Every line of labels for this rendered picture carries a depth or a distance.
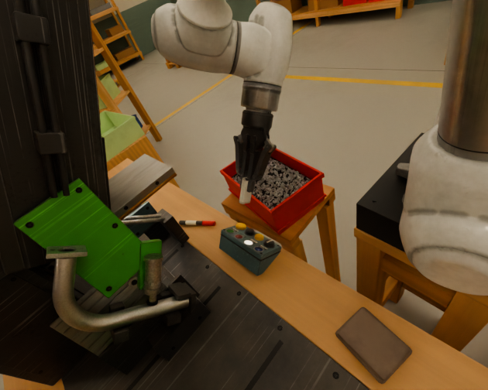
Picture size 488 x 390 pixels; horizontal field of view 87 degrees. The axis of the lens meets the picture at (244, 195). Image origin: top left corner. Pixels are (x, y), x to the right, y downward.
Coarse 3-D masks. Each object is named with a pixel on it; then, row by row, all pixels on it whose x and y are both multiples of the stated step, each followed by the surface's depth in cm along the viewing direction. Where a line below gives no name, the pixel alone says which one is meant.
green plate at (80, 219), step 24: (72, 192) 44; (24, 216) 40; (48, 216) 42; (72, 216) 44; (96, 216) 46; (48, 240) 43; (72, 240) 45; (96, 240) 47; (120, 240) 49; (96, 264) 47; (120, 264) 50; (96, 288) 48
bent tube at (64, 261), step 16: (48, 256) 40; (64, 256) 41; (80, 256) 42; (64, 272) 42; (64, 288) 42; (64, 304) 42; (144, 304) 52; (160, 304) 53; (176, 304) 55; (64, 320) 43; (80, 320) 44; (96, 320) 46; (112, 320) 47; (128, 320) 49
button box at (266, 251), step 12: (228, 228) 70; (228, 240) 68; (240, 240) 65; (252, 240) 66; (264, 240) 67; (228, 252) 68; (240, 252) 65; (252, 252) 61; (264, 252) 61; (276, 252) 64; (252, 264) 62; (264, 264) 62
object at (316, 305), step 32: (128, 160) 128; (160, 192) 100; (224, 224) 78; (224, 256) 70; (288, 256) 64; (256, 288) 60; (288, 288) 58; (320, 288) 56; (288, 320) 53; (320, 320) 51; (384, 320) 48; (416, 352) 44; (448, 352) 42; (384, 384) 42; (416, 384) 41; (448, 384) 40; (480, 384) 39
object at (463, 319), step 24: (360, 240) 72; (360, 264) 80; (384, 264) 73; (360, 288) 91; (384, 288) 92; (408, 288) 115; (432, 288) 64; (456, 312) 61; (480, 312) 55; (456, 336) 67
